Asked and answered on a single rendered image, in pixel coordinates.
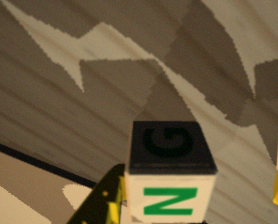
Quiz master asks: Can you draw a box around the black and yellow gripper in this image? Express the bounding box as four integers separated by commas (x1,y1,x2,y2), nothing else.
66,164,278,224

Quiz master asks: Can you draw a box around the tan flat mat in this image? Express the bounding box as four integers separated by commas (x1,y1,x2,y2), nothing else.
0,144,97,224

